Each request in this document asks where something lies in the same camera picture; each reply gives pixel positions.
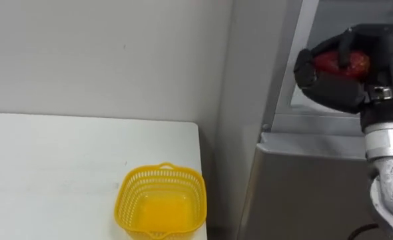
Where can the red fruit soft toy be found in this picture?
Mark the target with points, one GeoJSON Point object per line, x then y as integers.
{"type": "Point", "coordinates": [328, 63]}

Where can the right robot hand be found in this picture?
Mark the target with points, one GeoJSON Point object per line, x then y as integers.
{"type": "Point", "coordinates": [333, 93]}

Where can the yellow plastic basket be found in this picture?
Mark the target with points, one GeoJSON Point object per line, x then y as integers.
{"type": "Point", "coordinates": [140, 213]}

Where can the white desk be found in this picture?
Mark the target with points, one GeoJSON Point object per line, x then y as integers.
{"type": "Point", "coordinates": [66, 166]}

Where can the grey fridge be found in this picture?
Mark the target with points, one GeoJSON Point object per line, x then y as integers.
{"type": "Point", "coordinates": [299, 186]}

